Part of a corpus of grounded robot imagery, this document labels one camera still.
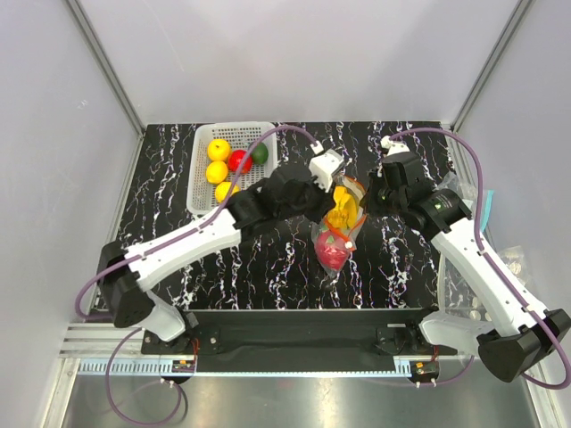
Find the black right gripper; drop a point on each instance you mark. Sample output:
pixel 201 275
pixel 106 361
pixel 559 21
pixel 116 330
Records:
pixel 368 200

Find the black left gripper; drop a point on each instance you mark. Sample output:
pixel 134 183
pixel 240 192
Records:
pixel 326 203

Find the yellow banana bunch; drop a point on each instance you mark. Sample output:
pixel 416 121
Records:
pixel 345 212

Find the clear bag with orange zipper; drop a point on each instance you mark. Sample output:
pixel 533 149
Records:
pixel 359 192

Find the pink dragon fruit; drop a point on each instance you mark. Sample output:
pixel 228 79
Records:
pixel 332 250

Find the yellow lemon fruit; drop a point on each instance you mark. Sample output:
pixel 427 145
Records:
pixel 216 172

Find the white plastic perforated basket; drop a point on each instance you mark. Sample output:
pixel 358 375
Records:
pixel 200 193

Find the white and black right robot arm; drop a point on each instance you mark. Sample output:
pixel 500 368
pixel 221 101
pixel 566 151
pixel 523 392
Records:
pixel 521 331

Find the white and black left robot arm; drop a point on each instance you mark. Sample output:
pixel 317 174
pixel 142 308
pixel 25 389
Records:
pixel 126 277

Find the clear bag with blue zipper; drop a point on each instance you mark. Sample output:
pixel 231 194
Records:
pixel 468 193

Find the yellow orange fruit top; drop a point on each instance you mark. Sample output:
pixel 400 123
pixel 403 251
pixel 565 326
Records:
pixel 219 150

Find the clear bag of round items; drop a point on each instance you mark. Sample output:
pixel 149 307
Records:
pixel 515 259

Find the green avocado fruit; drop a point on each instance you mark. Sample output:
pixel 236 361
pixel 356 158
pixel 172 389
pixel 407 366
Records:
pixel 260 154

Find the red apple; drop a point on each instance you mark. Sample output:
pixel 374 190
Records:
pixel 239 158

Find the small yellow fruit middle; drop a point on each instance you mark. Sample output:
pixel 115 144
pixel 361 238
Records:
pixel 223 189

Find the black marble pattern mat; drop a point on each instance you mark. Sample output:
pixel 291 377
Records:
pixel 392 267

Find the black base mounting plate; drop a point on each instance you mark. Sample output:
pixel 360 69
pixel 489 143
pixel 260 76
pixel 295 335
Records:
pixel 299 341

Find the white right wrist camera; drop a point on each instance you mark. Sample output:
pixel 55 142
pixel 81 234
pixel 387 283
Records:
pixel 391 147

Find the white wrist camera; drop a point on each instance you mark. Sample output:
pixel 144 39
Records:
pixel 325 167
pixel 391 147

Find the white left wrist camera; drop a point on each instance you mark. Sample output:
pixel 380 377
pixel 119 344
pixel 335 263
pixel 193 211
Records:
pixel 325 167

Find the white slotted cable duct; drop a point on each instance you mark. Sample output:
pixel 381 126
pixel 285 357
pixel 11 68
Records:
pixel 141 367

